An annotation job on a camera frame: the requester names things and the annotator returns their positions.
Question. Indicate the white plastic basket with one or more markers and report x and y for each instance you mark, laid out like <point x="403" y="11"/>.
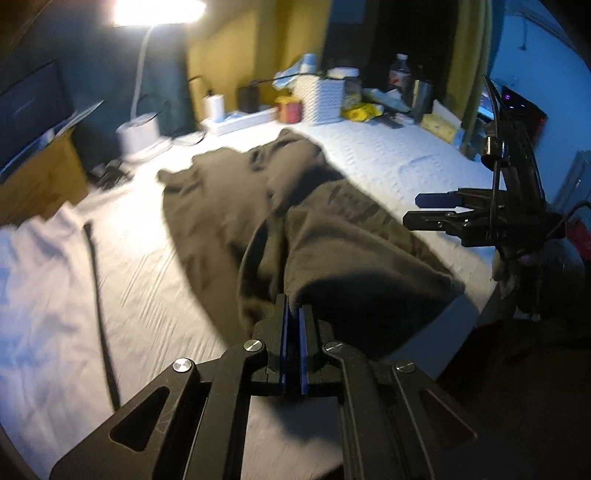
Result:
<point x="321" y="101"/>

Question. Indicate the steel tumbler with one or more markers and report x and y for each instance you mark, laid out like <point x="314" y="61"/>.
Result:
<point x="422" y="101"/>

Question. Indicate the white crumpled sheet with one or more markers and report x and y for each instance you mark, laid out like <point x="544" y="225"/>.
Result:
<point x="41" y="300"/>

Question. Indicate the long white green packet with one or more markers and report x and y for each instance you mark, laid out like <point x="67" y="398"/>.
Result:
<point x="385" y="98"/>

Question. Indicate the teal curtain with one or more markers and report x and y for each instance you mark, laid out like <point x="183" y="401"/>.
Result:
<point x="92" y="55"/>

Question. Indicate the glass jar with white lid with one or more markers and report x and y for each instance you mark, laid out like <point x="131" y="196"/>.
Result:
<point x="352" y="90"/>

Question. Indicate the yellow tissue box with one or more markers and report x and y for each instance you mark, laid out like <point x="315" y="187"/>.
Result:
<point x="441" y="122"/>

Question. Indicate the white charger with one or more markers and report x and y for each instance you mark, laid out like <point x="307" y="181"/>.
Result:
<point x="214" y="107"/>

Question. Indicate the white bottle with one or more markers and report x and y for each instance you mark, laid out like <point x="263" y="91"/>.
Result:
<point x="309" y="64"/>

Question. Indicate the red candle jar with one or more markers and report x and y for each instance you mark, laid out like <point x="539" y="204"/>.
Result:
<point x="289" y="110"/>

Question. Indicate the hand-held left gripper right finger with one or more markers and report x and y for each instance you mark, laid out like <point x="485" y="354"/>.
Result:
<point x="302" y="355"/>

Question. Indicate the white power strip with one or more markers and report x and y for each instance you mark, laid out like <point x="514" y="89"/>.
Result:
<point x="240" y="122"/>

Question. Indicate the black computer case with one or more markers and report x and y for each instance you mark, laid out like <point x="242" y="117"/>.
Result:
<point x="524" y="115"/>

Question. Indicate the dark brown pants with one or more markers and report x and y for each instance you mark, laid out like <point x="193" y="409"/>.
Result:
<point x="323" y="230"/>

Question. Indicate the yellow snack bag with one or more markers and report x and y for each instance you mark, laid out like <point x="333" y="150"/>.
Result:
<point x="362" y="113"/>

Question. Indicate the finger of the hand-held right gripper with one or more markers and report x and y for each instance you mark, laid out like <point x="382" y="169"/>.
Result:
<point x="434" y="220"/>
<point x="443" y="198"/>

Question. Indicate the yellow curtain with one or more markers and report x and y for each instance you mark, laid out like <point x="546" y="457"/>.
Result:
<point x="240" y="46"/>
<point x="471" y="69"/>

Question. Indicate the black charger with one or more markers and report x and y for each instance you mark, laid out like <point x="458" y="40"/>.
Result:
<point x="249" y="99"/>

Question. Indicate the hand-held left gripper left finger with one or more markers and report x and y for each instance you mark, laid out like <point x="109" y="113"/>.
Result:
<point x="285" y="350"/>

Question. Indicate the white desk lamp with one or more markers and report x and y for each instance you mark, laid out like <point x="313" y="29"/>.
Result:
<point x="138" y="134"/>

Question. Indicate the clear water bottle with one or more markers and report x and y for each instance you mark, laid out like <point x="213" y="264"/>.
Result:
<point x="400" y="78"/>

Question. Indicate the small black adapter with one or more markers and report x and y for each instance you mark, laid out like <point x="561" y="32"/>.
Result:
<point x="111" y="174"/>

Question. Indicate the flat black device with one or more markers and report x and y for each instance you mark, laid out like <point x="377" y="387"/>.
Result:
<point x="391" y="122"/>

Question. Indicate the cardboard box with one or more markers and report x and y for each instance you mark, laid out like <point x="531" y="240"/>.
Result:
<point x="41" y="184"/>

